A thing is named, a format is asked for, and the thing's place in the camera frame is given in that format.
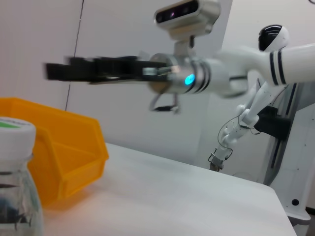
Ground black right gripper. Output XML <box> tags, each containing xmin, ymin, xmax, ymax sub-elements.
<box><xmin>44</xmin><ymin>56</ymin><xmax>170</xmax><ymax>86</ymax></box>

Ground clear water bottle green label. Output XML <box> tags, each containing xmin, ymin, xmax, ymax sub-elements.
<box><xmin>0</xmin><ymin>117</ymin><xmax>45</xmax><ymax>236</ymax></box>

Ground yellow plastic storage bin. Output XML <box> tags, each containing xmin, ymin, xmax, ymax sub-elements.
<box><xmin>0</xmin><ymin>97</ymin><xmax>110</xmax><ymax>209</ymax></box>

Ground black lift carriage box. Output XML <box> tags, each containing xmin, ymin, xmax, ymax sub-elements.
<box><xmin>254</xmin><ymin>106</ymin><xmax>290</xmax><ymax>141</ymax></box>

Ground white humanoid robot black visor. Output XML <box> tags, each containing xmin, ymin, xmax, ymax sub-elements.
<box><xmin>257</xmin><ymin>24</ymin><xmax>290</xmax><ymax>52</ymax></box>

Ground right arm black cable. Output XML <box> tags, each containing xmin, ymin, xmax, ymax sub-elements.
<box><xmin>149</xmin><ymin>94</ymin><xmax>183</xmax><ymax>114</ymax></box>

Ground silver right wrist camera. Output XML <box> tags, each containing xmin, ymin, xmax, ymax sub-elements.
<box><xmin>154</xmin><ymin>0</ymin><xmax>221</xmax><ymax>40</ymax></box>

